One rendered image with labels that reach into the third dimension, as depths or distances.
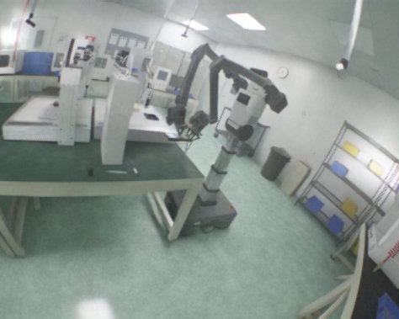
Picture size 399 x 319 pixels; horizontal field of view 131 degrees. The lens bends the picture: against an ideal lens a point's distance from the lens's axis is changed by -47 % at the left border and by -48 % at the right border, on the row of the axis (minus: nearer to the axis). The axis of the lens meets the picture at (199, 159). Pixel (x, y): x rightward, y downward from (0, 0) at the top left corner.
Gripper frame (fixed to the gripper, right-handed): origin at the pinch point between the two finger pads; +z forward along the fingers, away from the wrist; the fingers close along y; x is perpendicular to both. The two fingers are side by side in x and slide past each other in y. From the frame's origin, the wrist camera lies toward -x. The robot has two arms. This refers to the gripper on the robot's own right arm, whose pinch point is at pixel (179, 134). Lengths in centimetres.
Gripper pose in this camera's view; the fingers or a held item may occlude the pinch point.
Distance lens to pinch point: 125.0
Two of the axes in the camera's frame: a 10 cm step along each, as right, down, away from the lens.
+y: 4.9, 5.5, -6.8
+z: -1.3, 8.1, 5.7
